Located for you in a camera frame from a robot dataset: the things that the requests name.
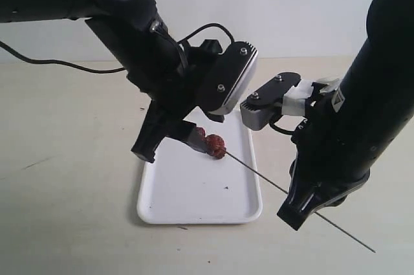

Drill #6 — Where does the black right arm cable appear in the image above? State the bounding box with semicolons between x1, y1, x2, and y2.
268;116;307;135

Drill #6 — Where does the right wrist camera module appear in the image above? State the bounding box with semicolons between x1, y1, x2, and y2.
239;72;340;131

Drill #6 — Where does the red date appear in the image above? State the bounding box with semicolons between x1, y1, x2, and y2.
205;134;226;159
196;127;206;141

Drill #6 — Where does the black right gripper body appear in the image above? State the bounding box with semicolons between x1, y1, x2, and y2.
289;87;408;208

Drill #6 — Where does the thin metal skewer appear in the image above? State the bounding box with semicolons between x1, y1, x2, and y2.
224;151;376;253

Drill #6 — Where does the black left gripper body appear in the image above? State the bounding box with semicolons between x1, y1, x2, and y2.
86;16;224;116

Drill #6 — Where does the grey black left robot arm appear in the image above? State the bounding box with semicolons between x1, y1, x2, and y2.
1;0;218;162

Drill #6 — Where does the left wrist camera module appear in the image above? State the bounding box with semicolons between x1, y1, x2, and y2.
195;41;258;116

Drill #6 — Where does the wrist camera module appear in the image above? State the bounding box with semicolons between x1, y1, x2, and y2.
195;41;258;116
239;72;340;131

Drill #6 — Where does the white rectangular plastic tray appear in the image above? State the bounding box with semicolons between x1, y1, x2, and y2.
136;109;263;225

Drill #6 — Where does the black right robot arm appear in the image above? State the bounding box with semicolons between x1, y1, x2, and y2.
278;0;413;229

